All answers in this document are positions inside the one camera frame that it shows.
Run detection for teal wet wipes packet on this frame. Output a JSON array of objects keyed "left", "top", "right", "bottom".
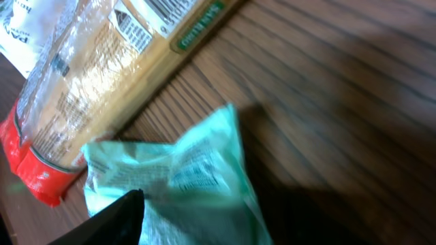
[{"left": 81, "top": 104, "right": 272, "bottom": 245}]

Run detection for orange pasta packet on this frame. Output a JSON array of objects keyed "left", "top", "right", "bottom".
[{"left": 1, "top": 0, "right": 238, "bottom": 207}]

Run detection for white bamboo print tube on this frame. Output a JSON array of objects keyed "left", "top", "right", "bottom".
[{"left": 1, "top": 0, "right": 78, "bottom": 78}]

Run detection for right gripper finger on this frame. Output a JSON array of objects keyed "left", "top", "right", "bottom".
[{"left": 50, "top": 190, "right": 144, "bottom": 245}]

